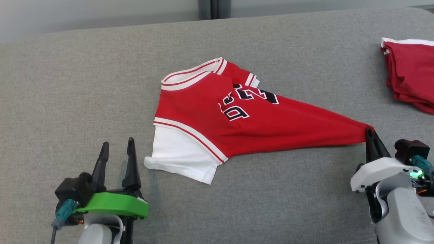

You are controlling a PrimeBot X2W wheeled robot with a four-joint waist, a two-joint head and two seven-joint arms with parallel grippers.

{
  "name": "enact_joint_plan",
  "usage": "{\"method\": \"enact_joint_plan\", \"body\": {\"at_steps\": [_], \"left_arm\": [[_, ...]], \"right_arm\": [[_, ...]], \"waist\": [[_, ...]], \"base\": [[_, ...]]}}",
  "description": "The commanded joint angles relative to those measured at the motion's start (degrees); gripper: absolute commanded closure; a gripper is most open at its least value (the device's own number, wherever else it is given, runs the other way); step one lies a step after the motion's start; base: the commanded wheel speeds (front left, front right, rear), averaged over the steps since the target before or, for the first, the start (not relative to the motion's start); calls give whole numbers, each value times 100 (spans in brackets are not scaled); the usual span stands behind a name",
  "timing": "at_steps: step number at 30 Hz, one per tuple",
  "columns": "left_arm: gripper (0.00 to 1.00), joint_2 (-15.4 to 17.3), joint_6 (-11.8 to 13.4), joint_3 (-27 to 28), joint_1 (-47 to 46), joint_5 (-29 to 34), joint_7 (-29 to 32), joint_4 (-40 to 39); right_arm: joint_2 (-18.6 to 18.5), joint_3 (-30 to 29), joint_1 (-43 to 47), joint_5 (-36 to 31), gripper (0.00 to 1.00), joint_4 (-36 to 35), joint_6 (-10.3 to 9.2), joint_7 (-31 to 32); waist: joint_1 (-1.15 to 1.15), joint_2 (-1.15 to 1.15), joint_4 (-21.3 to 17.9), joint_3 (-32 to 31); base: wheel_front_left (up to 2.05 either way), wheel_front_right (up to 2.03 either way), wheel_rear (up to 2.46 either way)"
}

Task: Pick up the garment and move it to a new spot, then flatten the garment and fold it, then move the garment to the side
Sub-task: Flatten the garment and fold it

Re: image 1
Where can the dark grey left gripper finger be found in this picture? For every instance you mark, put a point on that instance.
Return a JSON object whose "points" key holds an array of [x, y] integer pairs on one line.
{"points": [[101, 169], [131, 166]]}

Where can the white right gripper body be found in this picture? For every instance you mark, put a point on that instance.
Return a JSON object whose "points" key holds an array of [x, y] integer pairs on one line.
{"points": [[379, 173]]}

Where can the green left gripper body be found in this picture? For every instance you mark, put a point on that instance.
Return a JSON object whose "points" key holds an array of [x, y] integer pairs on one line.
{"points": [[115, 205]]}

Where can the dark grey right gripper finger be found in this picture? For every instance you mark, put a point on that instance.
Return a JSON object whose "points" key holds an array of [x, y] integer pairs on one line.
{"points": [[380, 149], [369, 149]]}

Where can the red shorts with white stripes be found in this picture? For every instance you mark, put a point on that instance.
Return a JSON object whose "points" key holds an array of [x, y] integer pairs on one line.
{"points": [[412, 74]]}

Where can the red and white jersey shirt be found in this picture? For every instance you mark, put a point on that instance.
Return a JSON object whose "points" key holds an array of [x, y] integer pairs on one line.
{"points": [[264, 122]]}

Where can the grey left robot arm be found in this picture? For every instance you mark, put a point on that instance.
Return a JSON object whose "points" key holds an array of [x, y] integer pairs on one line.
{"points": [[101, 232]]}

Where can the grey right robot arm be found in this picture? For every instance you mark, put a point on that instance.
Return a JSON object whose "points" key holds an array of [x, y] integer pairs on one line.
{"points": [[400, 213]]}

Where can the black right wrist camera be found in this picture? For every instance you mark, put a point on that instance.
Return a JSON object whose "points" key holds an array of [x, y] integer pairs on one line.
{"points": [[410, 150]]}

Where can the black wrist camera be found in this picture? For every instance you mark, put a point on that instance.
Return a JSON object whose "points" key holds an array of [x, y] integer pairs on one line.
{"points": [[74, 188], [410, 150]]}

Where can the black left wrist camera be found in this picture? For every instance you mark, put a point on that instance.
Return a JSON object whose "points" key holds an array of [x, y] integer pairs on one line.
{"points": [[74, 188]]}

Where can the dark grey floor rail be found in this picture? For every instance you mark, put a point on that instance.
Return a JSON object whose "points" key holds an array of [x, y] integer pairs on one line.
{"points": [[423, 7]]}

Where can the grey partition post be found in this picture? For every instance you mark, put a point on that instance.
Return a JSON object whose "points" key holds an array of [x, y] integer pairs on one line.
{"points": [[213, 8]]}

